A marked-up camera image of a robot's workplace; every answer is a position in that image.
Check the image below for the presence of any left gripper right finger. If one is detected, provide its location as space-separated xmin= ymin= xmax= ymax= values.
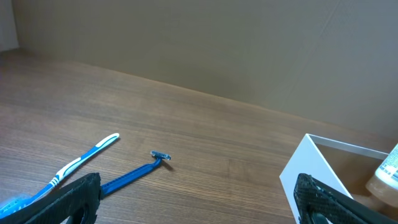
xmin=294 ymin=173 xmax=397 ymax=224

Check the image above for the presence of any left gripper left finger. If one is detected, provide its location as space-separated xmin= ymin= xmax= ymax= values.
xmin=1 ymin=173 xmax=101 ymax=224

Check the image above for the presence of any white cream tube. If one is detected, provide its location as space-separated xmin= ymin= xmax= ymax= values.
xmin=366 ymin=146 xmax=397 ymax=208

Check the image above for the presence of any blue white toothbrush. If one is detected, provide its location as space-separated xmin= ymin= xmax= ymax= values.
xmin=1 ymin=133 xmax=119 ymax=218

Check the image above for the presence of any white cardboard box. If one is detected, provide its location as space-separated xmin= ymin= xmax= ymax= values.
xmin=280 ymin=134 xmax=397 ymax=223

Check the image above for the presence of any blue disposable razor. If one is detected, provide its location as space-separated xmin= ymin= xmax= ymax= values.
xmin=101 ymin=151 xmax=172 ymax=199

